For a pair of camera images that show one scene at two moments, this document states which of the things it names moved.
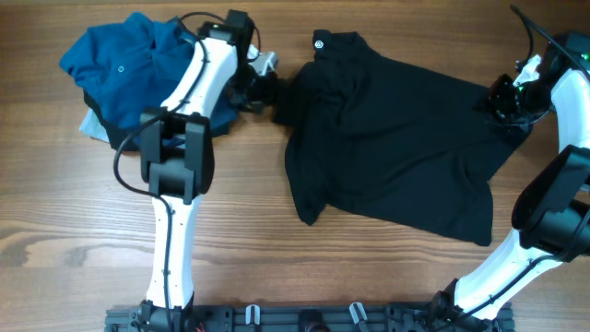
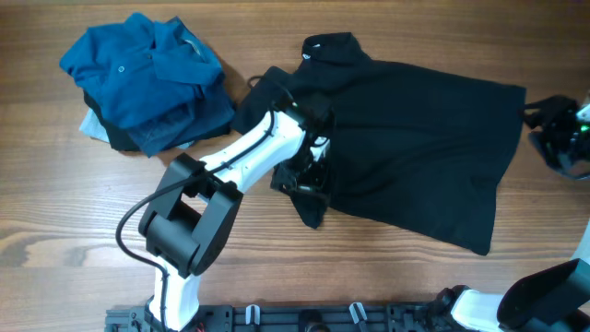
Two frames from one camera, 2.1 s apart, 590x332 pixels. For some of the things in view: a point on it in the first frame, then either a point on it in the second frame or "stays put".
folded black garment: [116, 134] stays put
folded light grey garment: [92, 126] stays put
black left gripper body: [253, 88] → [304, 171]
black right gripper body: [517, 107] → [567, 132]
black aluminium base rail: [304, 317] stays put
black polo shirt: [377, 136] stays put
